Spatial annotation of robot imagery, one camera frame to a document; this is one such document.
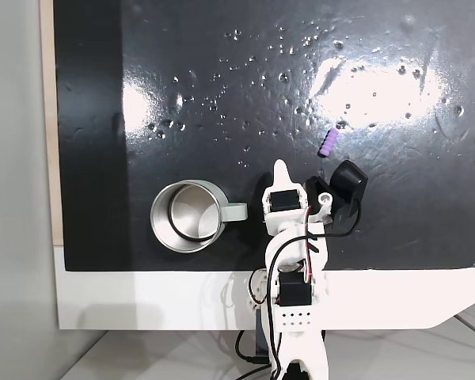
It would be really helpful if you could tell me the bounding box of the black table clamp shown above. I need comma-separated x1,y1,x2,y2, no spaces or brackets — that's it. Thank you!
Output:
254,306,272,357

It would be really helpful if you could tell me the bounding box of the black oval webcam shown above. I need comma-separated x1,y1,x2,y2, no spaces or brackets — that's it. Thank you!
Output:
328,159,370,234

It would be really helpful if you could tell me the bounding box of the stainless steel mug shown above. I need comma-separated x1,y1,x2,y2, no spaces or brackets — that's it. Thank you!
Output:
150,179,249,254

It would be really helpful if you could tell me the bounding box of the glossy black table mat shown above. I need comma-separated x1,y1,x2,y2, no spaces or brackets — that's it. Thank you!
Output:
53,0,475,273

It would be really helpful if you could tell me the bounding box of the light wooden board edge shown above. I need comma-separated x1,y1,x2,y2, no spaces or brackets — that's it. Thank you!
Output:
39,0,65,247

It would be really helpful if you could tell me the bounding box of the purple ribbed pen grip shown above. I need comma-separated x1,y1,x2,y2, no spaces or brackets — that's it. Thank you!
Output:
317,128,340,159

